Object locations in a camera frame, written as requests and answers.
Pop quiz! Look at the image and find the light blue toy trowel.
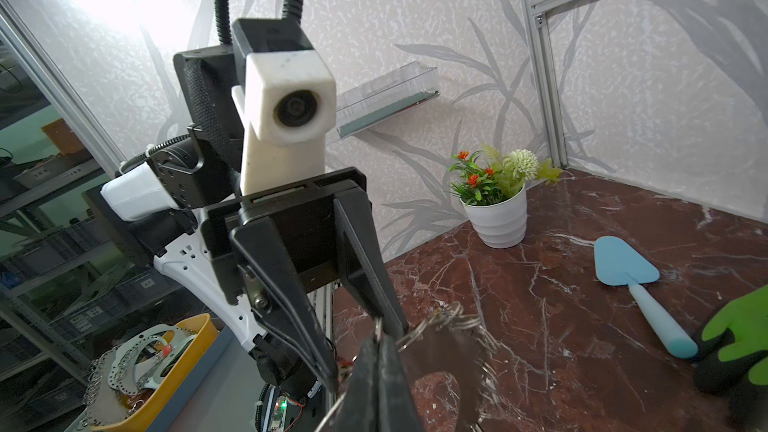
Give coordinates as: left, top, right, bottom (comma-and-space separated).
594, 236, 698, 359

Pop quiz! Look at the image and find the green black garden glove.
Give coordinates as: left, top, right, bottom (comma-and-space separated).
694, 286, 767, 431

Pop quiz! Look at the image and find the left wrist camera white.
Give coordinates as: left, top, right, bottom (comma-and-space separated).
231, 18, 337, 195

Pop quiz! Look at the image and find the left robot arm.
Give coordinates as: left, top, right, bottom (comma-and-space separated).
89, 45, 408, 398

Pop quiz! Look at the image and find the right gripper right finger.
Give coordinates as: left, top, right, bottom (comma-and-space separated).
379, 335, 423, 432

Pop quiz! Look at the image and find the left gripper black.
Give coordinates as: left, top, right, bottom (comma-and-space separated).
199, 167, 409, 393

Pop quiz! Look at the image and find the large metal key ring plate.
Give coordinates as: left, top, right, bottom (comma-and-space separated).
311, 302, 499, 432

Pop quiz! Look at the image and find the green lit circuit board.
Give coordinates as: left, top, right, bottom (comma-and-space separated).
264, 396, 300, 432

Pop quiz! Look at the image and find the potted plant white pot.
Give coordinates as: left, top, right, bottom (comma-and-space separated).
449, 145, 562, 249

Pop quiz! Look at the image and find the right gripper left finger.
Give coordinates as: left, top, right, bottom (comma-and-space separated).
334, 337, 379, 432

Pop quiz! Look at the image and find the clear acrylic wall shelf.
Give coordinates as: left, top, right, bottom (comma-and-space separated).
326, 61, 439, 145

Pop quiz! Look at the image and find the yellow tray with parts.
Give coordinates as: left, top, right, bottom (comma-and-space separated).
83, 313, 219, 431

